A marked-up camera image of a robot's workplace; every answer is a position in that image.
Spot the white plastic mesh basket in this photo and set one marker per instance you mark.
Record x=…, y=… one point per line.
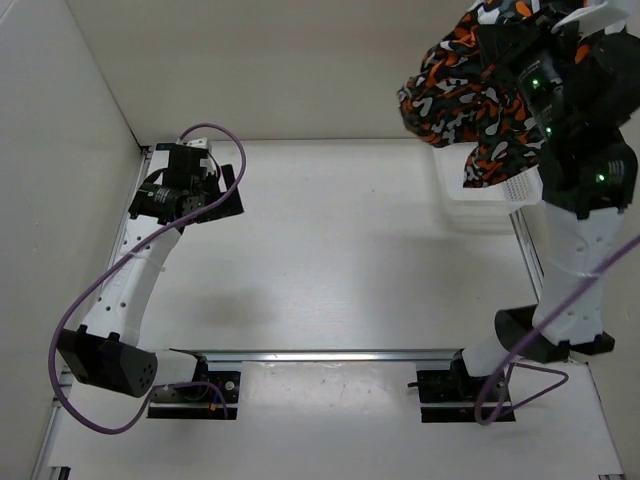
x=485, y=210

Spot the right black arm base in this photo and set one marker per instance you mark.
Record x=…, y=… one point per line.
x=442, y=400

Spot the front aluminium rail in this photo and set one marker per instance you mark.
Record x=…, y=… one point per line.
x=328, y=355

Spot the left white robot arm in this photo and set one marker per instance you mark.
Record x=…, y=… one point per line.
x=103, y=351

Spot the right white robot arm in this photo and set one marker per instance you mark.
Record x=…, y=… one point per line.
x=578, y=73

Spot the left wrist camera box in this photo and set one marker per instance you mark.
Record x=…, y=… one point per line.
x=202, y=145

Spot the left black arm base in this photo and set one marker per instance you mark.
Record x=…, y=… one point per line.
x=216, y=398

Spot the orange black camouflage shorts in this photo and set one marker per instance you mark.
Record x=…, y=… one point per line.
x=447, y=102

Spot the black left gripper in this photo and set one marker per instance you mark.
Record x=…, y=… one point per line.
x=225, y=206

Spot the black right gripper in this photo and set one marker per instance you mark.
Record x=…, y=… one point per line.
x=505, y=44

